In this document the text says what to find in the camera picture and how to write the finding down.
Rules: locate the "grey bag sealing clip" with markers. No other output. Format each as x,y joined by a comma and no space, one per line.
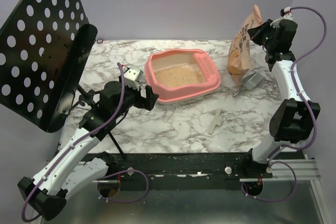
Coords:
217,120

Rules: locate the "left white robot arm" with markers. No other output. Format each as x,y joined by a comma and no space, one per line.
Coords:
47,191

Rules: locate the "black perforated music stand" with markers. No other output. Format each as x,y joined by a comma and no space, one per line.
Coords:
45,46

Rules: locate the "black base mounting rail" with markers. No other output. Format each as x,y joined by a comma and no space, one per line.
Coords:
183,171

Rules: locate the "clean litter in box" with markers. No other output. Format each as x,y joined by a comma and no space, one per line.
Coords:
178,76

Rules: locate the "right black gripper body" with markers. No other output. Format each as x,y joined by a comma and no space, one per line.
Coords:
259,33

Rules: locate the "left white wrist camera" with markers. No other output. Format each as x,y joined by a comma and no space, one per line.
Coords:
132,76

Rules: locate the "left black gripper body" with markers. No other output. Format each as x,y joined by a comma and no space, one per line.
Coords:
132,97

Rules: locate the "beige cat litter bag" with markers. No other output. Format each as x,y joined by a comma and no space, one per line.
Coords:
239,60

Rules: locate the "silver metal litter scoop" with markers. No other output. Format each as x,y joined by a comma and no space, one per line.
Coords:
249,83

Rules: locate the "pink cat litter box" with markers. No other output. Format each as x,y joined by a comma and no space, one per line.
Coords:
195,59

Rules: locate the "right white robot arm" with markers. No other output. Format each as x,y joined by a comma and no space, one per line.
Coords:
294,120

